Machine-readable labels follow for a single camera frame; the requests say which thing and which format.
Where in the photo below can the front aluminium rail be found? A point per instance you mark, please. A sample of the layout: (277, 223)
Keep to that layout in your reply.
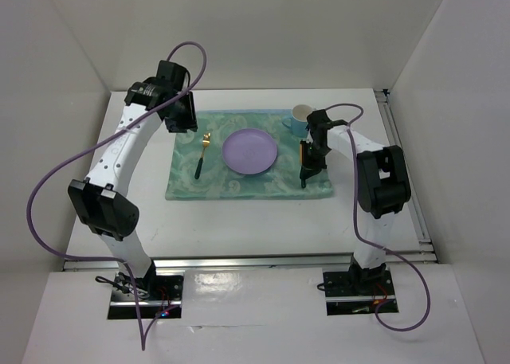
(421, 257)

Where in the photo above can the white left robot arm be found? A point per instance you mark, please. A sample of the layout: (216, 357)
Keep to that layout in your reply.
(100, 199)

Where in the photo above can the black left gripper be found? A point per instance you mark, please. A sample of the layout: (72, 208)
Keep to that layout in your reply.
(189, 122)

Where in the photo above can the gold knife green handle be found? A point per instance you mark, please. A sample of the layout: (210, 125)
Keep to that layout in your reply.
(303, 169)

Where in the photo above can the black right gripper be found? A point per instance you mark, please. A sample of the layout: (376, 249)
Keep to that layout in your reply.
(312, 168)

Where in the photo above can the lilac round plastic plate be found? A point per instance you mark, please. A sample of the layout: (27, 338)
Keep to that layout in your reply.
(249, 151)

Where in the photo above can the blue cup white inside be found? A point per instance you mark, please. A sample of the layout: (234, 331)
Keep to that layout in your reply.
(297, 121)

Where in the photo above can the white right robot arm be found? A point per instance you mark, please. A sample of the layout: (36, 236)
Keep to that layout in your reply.
(382, 188)

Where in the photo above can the aluminium rail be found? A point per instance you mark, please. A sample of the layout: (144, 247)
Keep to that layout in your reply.
(426, 246)
(421, 257)

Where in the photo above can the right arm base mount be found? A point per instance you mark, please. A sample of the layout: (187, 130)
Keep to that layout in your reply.
(342, 297)

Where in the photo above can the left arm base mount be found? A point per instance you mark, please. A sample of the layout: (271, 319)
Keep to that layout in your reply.
(164, 299)

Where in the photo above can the gold fork green handle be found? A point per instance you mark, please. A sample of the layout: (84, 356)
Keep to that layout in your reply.
(205, 143)

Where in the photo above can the right side aluminium rail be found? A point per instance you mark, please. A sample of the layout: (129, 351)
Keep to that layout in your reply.
(426, 246)

